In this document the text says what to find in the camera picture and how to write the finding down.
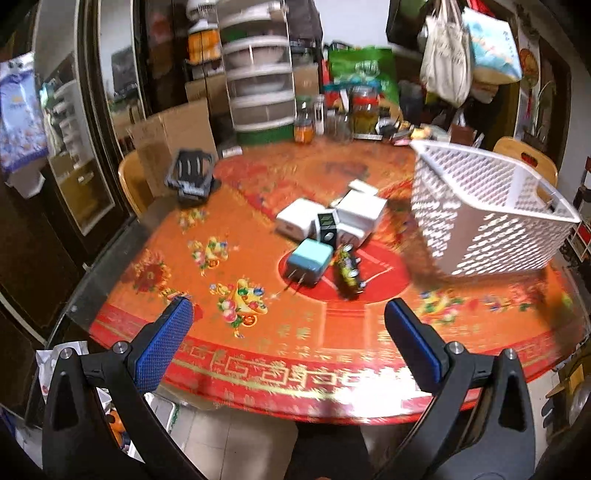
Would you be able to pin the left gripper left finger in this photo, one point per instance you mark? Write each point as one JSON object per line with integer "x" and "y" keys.
{"x": 77, "y": 441}

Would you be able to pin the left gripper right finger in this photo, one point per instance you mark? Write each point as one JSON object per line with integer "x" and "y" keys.
{"x": 479, "y": 423}

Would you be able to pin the white perforated plastic basket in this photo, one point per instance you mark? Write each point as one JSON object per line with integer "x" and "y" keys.
{"x": 483, "y": 214}

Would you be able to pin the light blue charger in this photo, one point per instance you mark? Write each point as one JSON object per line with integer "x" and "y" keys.
{"x": 307, "y": 263}

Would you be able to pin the white 90W charger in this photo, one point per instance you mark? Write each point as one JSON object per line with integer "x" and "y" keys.
{"x": 361, "y": 210}

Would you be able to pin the white square charger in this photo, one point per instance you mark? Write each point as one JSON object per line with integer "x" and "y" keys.
{"x": 296, "y": 220}

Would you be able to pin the yellow toy car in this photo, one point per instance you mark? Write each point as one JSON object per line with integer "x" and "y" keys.
{"x": 347, "y": 271}

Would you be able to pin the black and white dual-USB charger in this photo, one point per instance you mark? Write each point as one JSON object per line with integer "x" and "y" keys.
{"x": 326, "y": 227}

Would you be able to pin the red floral tablecloth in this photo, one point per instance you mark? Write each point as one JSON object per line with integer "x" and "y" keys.
{"x": 263, "y": 342}

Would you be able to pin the small white charger behind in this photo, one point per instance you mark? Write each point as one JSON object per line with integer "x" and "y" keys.
{"x": 363, "y": 187}

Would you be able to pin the wooden chair right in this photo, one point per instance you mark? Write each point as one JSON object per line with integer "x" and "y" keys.
{"x": 516, "y": 149}

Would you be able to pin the black phone stand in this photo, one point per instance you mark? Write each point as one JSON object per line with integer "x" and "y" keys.
{"x": 190, "y": 175}

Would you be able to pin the cardboard box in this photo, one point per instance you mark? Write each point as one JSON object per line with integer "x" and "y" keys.
{"x": 158, "y": 139}

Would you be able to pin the jar with orange contents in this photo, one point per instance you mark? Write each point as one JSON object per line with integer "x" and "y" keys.
{"x": 304, "y": 122}

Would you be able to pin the red-lid pickle jar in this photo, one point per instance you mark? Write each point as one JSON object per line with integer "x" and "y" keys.
{"x": 365, "y": 110}

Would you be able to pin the light blue tote bag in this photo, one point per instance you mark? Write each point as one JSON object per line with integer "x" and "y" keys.
{"x": 496, "y": 58}

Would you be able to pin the white tote bag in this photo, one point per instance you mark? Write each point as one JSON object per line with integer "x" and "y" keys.
{"x": 446, "y": 69}

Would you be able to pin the green bag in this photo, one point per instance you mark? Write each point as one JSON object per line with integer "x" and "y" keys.
{"x": 370, "y": 66}

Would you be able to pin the white drawer tower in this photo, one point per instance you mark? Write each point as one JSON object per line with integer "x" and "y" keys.
{"x": 259, "y": 73}

